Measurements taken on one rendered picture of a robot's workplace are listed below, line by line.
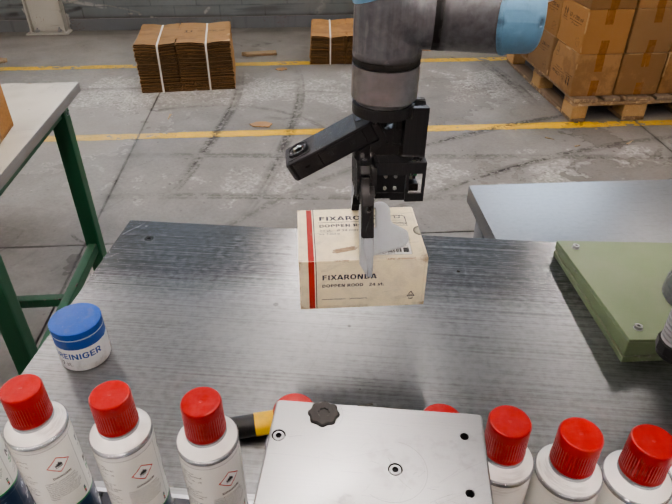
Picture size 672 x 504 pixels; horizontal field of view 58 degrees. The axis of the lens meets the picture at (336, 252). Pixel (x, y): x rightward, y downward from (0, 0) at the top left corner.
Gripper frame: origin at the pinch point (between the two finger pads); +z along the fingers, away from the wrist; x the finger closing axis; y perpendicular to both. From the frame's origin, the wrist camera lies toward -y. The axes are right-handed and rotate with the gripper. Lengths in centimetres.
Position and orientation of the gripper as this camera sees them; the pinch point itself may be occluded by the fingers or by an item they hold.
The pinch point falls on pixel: (358, 245)
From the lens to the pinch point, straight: 79.9
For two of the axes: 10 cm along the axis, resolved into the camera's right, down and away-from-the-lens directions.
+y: 10.0, -0.2, 0.6
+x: -0.6, -5.7, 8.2
